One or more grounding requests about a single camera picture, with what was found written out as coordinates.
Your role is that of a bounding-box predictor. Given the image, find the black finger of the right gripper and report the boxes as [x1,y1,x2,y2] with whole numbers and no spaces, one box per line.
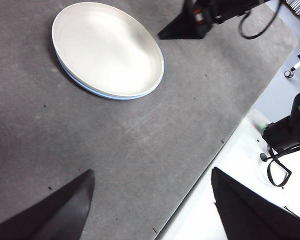
[157,9,206,41]

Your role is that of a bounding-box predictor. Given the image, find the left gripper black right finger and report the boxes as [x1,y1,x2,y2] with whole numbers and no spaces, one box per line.
[210,166,300,240]

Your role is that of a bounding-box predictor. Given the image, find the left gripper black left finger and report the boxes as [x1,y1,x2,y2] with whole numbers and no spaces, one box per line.
[0,169,96,240]

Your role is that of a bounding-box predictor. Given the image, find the white plate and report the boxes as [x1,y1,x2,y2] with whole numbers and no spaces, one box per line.
[51,1,165,99]

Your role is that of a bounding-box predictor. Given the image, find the blue plate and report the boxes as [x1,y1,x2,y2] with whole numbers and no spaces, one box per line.
[55,53,166,101]

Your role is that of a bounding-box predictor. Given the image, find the white robot mounting platform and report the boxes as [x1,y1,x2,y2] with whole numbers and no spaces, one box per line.
[154,108,300,240]

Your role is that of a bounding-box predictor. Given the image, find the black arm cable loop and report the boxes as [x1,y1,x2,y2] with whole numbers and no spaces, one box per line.
[238,0,282,40]

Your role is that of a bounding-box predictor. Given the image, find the black flat cable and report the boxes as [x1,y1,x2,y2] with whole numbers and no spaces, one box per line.
[259,146,293,189]

